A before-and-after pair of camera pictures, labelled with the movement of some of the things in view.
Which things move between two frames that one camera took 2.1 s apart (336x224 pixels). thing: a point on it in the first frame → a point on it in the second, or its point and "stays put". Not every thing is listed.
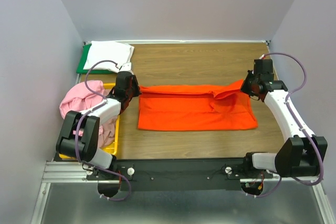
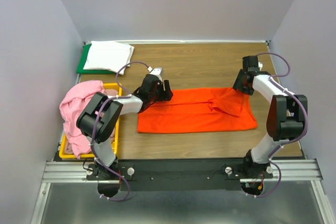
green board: (83, 57) stays put
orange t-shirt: (194, 107) stays put
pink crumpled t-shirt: (79, 97) stays put
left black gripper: (134, 82) → (166, 95)
